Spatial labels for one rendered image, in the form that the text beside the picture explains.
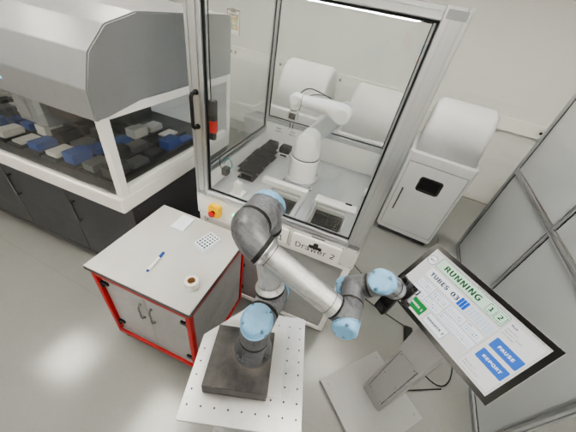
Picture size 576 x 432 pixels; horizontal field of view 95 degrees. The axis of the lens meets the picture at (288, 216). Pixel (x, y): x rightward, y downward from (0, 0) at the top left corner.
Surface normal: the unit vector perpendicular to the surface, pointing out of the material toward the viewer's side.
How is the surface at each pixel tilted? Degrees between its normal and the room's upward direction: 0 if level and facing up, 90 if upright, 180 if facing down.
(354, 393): 3
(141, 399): 0
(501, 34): 90
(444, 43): 90
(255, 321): 5
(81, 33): 41
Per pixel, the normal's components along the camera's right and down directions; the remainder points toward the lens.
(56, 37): -0.11, -0.22
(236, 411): 0.15, -0.76
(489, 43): -0.41, 0.53
